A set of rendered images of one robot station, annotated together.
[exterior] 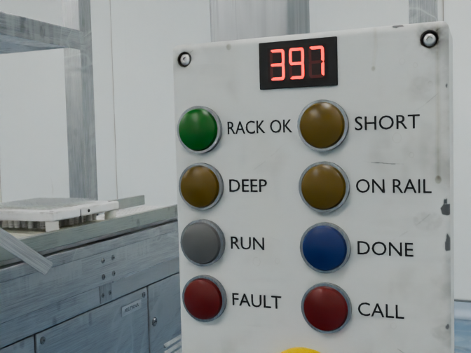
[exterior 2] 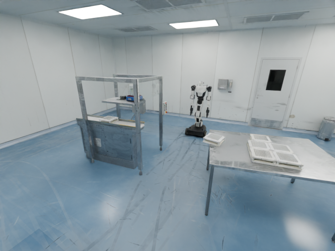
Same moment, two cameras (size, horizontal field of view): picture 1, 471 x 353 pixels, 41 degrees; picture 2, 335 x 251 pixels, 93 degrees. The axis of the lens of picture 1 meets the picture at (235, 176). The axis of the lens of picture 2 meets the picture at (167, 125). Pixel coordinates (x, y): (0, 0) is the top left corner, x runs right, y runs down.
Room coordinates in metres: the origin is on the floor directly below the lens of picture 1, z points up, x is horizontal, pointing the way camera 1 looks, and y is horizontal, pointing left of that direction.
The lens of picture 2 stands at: (0.50, 3.31, 1.85)
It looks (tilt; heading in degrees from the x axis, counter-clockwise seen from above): 20 degrees down; 267
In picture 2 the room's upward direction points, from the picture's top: 1 degrees clockwise
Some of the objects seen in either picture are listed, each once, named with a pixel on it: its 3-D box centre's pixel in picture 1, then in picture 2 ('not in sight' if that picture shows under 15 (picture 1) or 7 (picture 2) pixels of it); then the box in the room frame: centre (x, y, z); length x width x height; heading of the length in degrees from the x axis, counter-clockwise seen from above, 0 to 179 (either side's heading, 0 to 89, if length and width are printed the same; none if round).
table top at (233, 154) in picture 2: not in sight; (266, 150); (-0.93, 1.46, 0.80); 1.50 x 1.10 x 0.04; 164
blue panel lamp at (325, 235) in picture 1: (324, 248); not in sight; (0.37, -0.05, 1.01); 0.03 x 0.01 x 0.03; 67
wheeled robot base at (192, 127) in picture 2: not in sight; (198, 127); (-0.61, -1.04, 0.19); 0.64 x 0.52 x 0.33; 64
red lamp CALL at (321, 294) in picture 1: (325, 308); not in sight; (0.37, -0.05, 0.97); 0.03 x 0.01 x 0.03; 67
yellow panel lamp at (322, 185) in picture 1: (322, 187); not in sight; (0.37, -0.05, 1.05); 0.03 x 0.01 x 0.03; 67
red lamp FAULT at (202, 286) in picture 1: (202, 298); not in sight; (0.40, 0.02, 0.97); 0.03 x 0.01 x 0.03; 67
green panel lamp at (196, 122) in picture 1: (198, 129); not in sight; (0.40, 0.02, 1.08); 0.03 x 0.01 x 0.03; 67
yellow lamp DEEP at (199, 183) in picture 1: (199, 186); not in sight; (0.40, 0.02, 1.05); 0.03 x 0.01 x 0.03; 67
